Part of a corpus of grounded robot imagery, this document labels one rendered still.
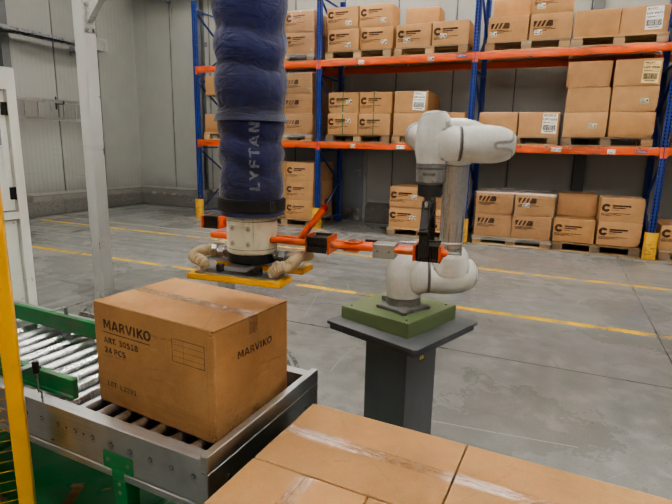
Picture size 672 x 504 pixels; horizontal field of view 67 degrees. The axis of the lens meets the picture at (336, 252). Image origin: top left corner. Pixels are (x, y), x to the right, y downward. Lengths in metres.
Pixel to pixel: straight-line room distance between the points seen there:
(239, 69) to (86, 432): 1.33
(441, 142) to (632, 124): 7.18
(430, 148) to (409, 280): 0.86
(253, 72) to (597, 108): 7.32
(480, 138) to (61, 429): 1.74
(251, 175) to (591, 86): 7.35
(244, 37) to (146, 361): 1.13
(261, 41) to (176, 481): 1.38
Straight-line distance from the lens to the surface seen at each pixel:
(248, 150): 1.62
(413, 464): 1.76
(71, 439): 2.14
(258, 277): 1.63
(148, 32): 13.73
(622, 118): 8.60
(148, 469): 1.89
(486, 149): 1.53
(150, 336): 1.88
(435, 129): 1.51
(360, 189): 10.51
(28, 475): 2.27
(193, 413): 1.85
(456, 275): 2.23
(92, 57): 4.87
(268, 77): 1.64
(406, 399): 2.35
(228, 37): 1.66
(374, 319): 2.23
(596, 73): 8.62
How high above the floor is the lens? 1.53
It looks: 12 degrees down
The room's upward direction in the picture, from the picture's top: 1 degrees clockwise
